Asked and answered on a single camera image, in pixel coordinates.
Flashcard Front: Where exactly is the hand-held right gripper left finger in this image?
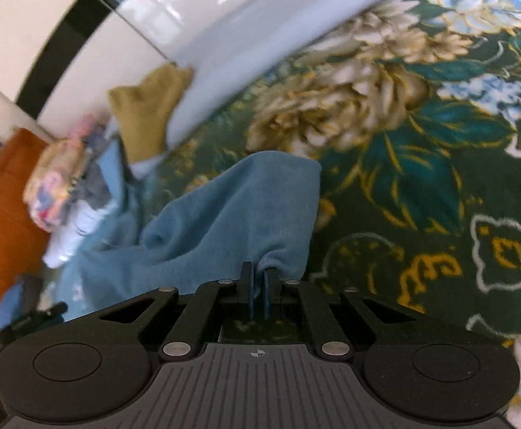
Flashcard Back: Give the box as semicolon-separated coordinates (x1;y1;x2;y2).
98;261;257;363

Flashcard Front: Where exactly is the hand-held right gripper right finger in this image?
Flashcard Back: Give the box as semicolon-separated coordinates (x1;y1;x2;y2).
261;268;418;363

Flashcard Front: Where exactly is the blue cloth garment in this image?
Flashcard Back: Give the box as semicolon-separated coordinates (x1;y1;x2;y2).
59;151;323;322

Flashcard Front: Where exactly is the folded blue cloth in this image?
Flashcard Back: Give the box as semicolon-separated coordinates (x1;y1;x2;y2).
0;281;29;332

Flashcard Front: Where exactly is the orange wooden headboard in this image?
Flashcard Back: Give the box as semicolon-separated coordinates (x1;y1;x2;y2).
0;127;51;394

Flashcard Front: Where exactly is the colourful folded blanket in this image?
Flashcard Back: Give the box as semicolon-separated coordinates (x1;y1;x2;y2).
23;114;109;233

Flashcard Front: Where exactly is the grey clothing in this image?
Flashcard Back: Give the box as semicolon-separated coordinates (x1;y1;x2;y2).
70;161;114;210

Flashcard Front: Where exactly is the green floral blanket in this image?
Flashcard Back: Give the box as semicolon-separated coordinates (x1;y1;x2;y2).
144;0;521;429

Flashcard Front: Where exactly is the mustard yellow cloth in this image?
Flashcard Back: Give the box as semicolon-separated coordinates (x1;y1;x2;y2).
108;63;194;164

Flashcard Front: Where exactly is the light blue floral quilt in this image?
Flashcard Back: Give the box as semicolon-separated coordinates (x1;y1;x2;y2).
41;0;460;269

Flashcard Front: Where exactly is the white glossy wardrobe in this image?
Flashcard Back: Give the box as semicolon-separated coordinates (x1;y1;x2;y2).
0;0;301;144

